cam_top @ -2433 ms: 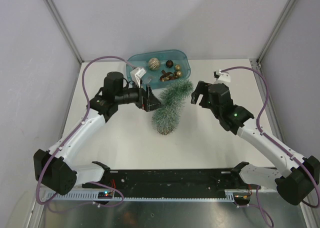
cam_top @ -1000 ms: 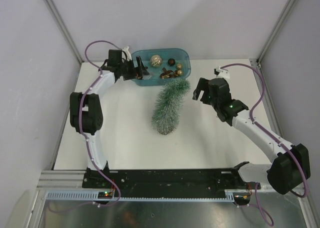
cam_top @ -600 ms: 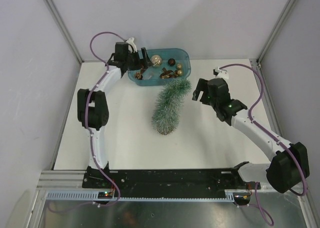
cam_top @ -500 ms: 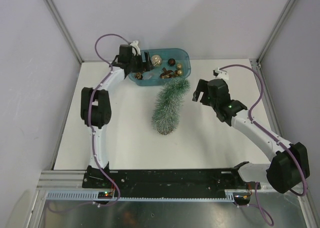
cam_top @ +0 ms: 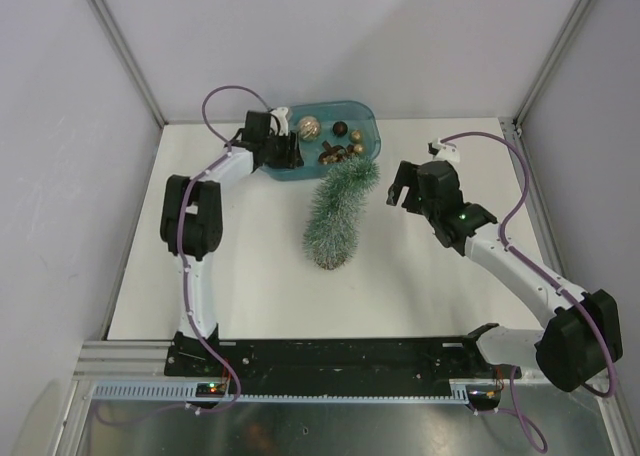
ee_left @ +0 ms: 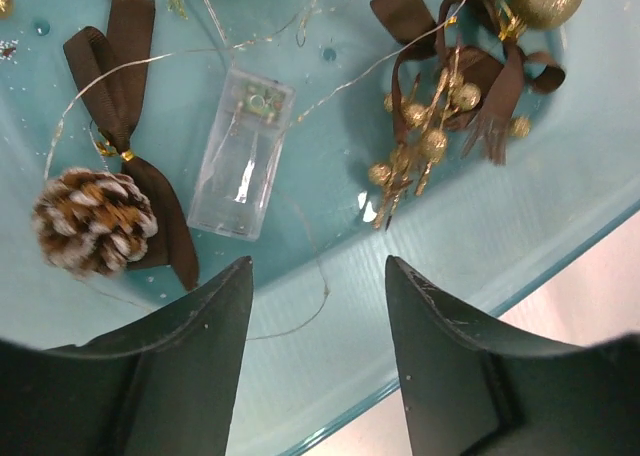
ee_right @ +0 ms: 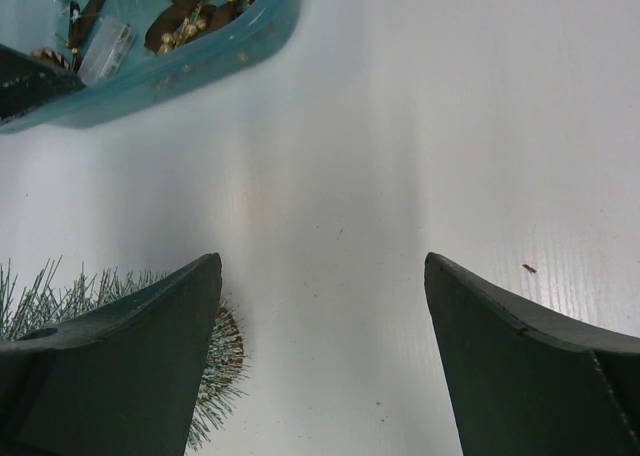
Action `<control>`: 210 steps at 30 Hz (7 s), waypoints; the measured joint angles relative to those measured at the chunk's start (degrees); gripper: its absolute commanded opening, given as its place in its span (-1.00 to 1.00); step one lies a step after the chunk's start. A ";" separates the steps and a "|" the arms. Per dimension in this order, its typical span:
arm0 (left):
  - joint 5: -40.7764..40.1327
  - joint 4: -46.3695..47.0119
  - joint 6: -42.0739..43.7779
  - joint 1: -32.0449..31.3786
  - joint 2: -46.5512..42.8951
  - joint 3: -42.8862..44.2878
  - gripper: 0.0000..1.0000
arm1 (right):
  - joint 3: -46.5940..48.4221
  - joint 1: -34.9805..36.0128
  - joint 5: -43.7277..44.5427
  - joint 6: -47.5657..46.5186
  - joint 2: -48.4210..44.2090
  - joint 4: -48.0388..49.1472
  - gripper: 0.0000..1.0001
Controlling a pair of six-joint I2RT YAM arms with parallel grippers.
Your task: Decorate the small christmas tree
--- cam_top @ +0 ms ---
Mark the small frosted christmas tree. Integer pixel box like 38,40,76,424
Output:
302,157,380,271

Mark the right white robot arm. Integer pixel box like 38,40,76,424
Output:
387,161,623,392

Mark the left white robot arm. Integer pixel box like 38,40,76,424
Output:
160,107,304,340

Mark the silver gold bauble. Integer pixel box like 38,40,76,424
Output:
297,116,322,142

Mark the teal plastic container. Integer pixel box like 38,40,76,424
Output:
261,100,381,181

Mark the brown ribbon ornament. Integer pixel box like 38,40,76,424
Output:
318,141,349,165

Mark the gold bell cluster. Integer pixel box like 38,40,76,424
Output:
347,130,366,156

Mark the dark brown bauble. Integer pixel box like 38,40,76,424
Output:
332,121,348,137

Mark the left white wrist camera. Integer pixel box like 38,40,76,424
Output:
268,107,291,136

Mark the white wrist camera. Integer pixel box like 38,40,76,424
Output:
268,107,291,136
428,138,460,164

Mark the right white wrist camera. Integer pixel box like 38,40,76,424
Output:
428,138,460,164

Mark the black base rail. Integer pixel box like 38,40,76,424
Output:
164,331,514,398

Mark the grey slotted cable duct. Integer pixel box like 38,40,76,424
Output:
92,379,501,405

